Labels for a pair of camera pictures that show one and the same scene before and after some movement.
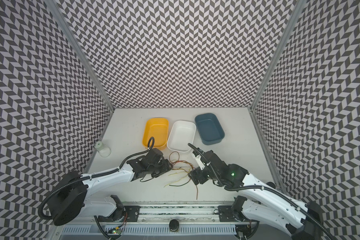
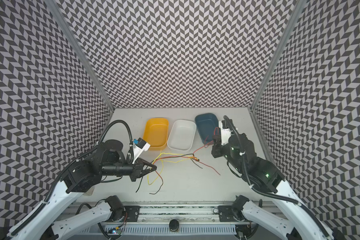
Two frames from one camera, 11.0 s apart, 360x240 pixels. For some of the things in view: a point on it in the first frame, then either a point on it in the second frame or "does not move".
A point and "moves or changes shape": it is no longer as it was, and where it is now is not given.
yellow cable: x=174 y=181 moves or changes shape
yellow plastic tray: x=158 y=128 does not move
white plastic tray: x=181 y=133 does not move
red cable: x=179 y=161 -> x=179 y=156
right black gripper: x=200 y=173 -> x=216 y=147
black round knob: x=174 y=225 does not move
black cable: x=174 y=185 -> x=192 y=159
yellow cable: x=178 y=172 -> x=165 y=152
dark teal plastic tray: x=209 y=128 does not move
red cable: x=192 y=168 -> x=193 y=152
